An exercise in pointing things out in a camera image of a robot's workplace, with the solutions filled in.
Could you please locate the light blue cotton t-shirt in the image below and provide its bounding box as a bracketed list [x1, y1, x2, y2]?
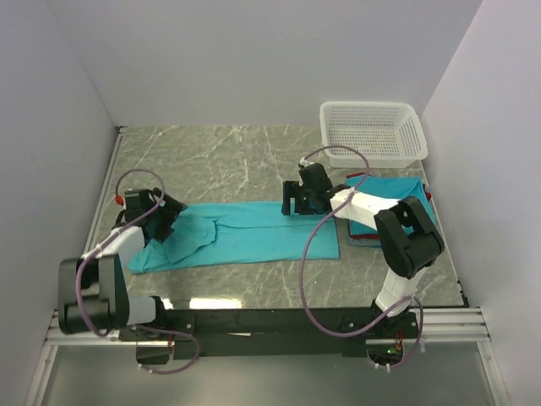
[128, 201, 324, 275]

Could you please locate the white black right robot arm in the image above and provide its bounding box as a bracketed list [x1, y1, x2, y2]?
[281, 181, 445, 337]

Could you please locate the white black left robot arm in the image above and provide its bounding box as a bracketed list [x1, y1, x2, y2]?
[57, 188, 188, 340]

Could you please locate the folded red t-shirt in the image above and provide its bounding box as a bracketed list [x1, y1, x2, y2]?
[346, 172, 434, 243]

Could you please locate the white plastic perforated basket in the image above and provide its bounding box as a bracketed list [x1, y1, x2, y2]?
[320, 101, 428, 168]

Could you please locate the black base beam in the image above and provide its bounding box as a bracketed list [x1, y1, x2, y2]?
[119, 307, 418, 365]

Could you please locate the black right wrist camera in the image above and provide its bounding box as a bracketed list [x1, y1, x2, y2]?
[298, 163, 333, 193]

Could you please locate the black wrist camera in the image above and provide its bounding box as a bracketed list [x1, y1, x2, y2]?
[298, 163, 333, 193]
[123, 189, 150, 211]

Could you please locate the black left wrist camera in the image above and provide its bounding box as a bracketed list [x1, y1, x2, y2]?
[123, 189, 150, 211]

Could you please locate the aluminium frame rail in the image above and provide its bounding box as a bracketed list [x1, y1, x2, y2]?
[44, 308, 491, 346]

